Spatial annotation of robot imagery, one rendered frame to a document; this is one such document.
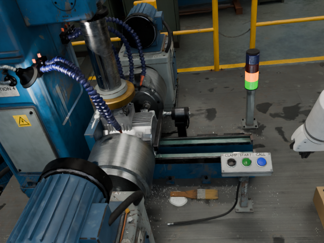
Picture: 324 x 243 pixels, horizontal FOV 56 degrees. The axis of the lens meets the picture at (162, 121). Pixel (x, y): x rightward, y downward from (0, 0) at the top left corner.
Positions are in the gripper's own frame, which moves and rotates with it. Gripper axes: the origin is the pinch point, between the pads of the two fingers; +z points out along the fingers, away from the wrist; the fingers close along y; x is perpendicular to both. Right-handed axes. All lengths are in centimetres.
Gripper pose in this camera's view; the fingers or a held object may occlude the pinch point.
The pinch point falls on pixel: (304, 151)
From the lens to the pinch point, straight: 104.9
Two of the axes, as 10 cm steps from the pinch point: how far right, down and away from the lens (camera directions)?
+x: -0.3, 8.9, -4.5
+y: -9.9, 0.4, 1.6
